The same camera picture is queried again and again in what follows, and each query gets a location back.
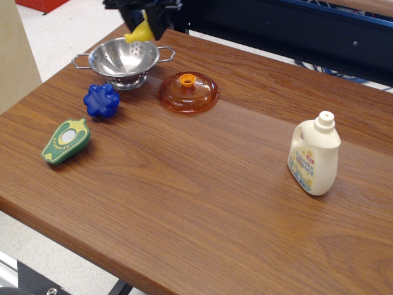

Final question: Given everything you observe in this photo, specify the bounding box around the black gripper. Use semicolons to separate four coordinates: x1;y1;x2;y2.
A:
103;0;183;41

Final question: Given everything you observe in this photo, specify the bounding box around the yellow toy banana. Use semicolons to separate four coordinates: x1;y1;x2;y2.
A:
124;10;155;44

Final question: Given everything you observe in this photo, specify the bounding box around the stainless steel colander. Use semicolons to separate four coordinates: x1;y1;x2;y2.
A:
71;37;176;91

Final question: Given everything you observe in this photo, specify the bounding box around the orange transparent pot lid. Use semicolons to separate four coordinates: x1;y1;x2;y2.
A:
157;72;220;114

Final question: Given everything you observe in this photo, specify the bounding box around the blue flower-shaped toy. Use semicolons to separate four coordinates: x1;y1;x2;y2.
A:
83;84;120;119

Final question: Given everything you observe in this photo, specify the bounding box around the red box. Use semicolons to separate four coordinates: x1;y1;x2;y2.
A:
15;0;68;13

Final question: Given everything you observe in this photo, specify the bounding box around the beige cabinet panel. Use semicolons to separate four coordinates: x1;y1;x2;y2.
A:
1;1;42;113

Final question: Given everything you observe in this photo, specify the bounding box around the green toy pepper half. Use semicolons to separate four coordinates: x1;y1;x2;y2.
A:
41;118;91;165

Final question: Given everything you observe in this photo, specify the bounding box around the cream toy detergent bottle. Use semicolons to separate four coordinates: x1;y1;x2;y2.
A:
287;111;341;196

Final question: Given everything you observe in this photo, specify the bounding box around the blue and black cable bundle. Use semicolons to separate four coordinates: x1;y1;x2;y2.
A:
294;58;393;93

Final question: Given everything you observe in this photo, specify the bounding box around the black and blue robot rail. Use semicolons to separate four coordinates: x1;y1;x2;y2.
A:
169;1;392;86

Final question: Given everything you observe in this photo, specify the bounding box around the black metal base bracket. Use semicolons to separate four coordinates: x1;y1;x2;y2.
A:
0;259;133;295

